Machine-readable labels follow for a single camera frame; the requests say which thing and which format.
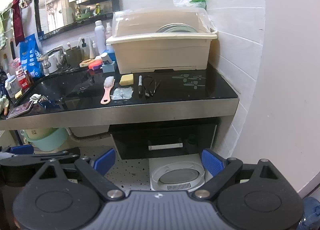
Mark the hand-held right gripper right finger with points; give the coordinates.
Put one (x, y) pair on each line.
(211, 161)

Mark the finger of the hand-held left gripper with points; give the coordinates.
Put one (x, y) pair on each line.
(57, 155)
(21, 148)

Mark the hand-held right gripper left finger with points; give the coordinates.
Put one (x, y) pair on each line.
(105, 161)

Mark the black drawer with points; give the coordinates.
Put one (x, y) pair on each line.
(162, 134)

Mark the green plastic basin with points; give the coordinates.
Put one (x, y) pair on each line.
(47, 141)

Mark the white round floor appliance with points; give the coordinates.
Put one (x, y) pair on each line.
(175, 175)

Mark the crumpled grey rag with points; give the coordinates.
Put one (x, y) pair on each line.
(37, 97)

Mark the white bottle blue cap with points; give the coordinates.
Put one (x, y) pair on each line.
(11, 86)

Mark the red packet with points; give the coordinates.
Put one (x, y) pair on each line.
(23, 81)

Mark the clear plastic bag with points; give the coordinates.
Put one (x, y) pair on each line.
(121, 94)

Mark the black sink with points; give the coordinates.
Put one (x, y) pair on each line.
(62, 84)

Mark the pink box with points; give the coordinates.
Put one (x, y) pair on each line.
(15, 66)

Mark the yellow sponge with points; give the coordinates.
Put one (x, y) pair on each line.
(126, 80)

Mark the black marker pen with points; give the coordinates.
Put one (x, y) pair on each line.
(140, 84)

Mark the chrome faucet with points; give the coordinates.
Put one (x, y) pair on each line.
(51, 62)

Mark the blue printed packet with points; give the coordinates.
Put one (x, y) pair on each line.
(30, 57)

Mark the light blue box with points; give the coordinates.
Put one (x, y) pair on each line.
(108, 67)

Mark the wooden soap dish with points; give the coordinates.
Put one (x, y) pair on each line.
(83, 64)

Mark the orange soap bar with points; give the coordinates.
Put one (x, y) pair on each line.
(95, 64)

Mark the dark toothbrush cup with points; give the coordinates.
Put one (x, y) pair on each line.
(73, 57)

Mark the white tube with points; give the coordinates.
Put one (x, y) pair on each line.
(107, 57)

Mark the dark pump bottle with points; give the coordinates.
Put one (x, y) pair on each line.
(84, 49)

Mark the small white dropper bottle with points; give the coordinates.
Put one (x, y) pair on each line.
(94, 51)

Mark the blue water bottle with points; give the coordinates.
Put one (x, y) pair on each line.
(311, 215)

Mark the green hanging cloth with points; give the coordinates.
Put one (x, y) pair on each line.
(2, 32)

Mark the beige dish rack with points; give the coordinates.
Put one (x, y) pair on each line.
(160, 52)

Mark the tall white bottle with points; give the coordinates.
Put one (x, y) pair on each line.
(100, 37)

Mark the red hanging cloth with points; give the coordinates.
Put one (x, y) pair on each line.
(18, 24)

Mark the small clear spray bottle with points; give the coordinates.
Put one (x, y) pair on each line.
(108, 32)

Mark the stack of grey plates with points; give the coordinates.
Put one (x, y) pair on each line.
(175, 29)

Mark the clear dish rack lid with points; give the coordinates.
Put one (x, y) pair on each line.
(140, 23)

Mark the black framed mirror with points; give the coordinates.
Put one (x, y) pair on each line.
(57, 7)

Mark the green plastic bag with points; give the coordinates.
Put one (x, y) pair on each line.
(198, 0)

